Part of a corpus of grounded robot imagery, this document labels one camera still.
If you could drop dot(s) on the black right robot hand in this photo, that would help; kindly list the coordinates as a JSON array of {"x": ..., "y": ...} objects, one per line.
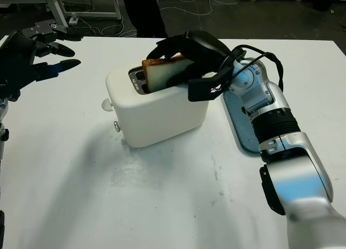
[{"x": 205, "y": 48}]

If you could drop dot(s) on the white toaster lever knob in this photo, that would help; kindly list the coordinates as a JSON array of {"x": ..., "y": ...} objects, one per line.
[{"x": 107, "y": 105}]

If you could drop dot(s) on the person in black trousers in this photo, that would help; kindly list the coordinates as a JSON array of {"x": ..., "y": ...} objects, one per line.
[{"x": 147, "y": 10}]

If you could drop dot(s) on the white power strip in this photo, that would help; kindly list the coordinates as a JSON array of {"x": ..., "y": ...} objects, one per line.
[{"x": 73, "y": 20}]

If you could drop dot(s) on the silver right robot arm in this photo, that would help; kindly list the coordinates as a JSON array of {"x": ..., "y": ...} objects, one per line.
[{"x": 292, "y": 165}]

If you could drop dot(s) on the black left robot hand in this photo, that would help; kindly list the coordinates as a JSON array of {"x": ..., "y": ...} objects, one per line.
[{"x": 16, "y": 63}]

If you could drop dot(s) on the white two-slot toaster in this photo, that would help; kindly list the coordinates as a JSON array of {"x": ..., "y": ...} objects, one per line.
[{"x": 156, "y": 119}]

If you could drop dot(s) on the blue plastic tray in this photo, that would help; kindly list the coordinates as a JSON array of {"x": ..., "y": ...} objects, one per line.
[{"x": 238, "y": 124}]

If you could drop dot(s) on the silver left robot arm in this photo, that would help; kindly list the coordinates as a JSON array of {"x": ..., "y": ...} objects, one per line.
[{"x": 2, "y": 105}]

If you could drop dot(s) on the small silver toaster dial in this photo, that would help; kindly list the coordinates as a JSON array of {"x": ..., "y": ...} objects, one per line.
[{"x": 117, "y": 126}]

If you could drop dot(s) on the slice of toast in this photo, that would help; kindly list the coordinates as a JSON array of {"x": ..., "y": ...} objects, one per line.
[{"x": 159, "y": 74}]

